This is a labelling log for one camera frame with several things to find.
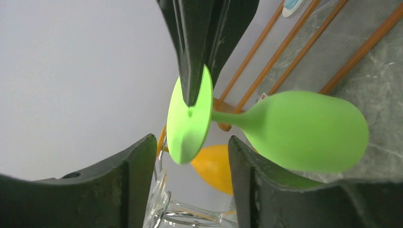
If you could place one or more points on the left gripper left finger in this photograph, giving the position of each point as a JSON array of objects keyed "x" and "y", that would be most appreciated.
[{"x": 112, "y": 193}]

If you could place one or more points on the small teal white box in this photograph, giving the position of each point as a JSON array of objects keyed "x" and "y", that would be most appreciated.
[{"x": 262, "y": 96}]

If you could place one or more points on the green plastic goblet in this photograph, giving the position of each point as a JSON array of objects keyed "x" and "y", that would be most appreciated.
[{"x": 297, "y": 130}]

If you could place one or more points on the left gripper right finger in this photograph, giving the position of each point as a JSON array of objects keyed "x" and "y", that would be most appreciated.
[{"x": 269, "y": 196}]

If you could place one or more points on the orange wooden shelf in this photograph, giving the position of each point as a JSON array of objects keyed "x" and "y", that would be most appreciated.
[{"x": 350, "y": 49}]

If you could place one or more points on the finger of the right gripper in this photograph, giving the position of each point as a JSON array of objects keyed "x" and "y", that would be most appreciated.
[
  {"x": 229, "y": 21},
  {"x": 188, "y": 23}
]

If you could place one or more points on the clear glass front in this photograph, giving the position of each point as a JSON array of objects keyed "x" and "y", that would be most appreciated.
[{"x": 163, "y": 210}]

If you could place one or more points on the orange plastic goblet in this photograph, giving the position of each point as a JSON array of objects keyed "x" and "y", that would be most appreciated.
[{"x": 213, "y": 166}]

